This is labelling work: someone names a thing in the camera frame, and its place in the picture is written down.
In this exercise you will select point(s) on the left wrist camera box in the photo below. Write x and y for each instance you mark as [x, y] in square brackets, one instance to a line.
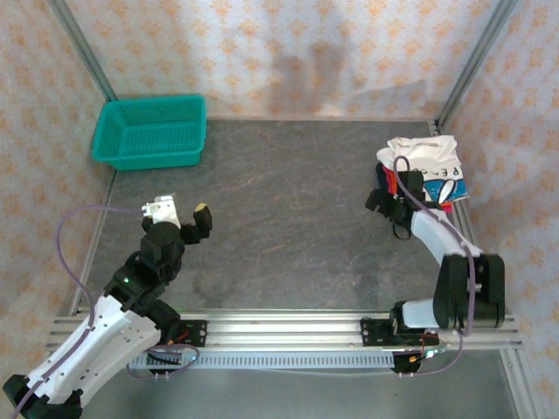
[163, 214]

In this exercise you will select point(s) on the white printed t-shirt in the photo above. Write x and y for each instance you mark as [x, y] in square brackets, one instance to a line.
[430, 150]

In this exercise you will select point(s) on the pink t-shirt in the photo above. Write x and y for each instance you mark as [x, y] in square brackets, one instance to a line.
[387, 174]

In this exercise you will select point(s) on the aluminium frame side rail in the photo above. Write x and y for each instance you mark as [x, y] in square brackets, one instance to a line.
[474, 244]
[94, 244]

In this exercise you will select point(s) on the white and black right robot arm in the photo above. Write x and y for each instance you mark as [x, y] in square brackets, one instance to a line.
[432, 231]

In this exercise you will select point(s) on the orange t-shirt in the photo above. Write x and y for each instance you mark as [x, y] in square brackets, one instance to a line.
[394, 187]

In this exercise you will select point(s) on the aluminium frame leg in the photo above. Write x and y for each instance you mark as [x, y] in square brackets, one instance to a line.
[519, 384]

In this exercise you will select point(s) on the aluminium frame post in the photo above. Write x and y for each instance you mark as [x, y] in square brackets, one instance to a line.
[86, 52]
[478, 52]

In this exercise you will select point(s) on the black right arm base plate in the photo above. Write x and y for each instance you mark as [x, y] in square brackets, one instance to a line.
[371, 334]

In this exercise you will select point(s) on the aluminium frame rail beam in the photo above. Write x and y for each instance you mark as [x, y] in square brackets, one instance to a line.
[284, 331]

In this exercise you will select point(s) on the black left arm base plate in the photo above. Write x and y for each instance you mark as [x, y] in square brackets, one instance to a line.
[198, 334]

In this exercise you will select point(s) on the teal plastic basket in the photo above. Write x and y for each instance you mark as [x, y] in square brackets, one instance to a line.
[144, 131]

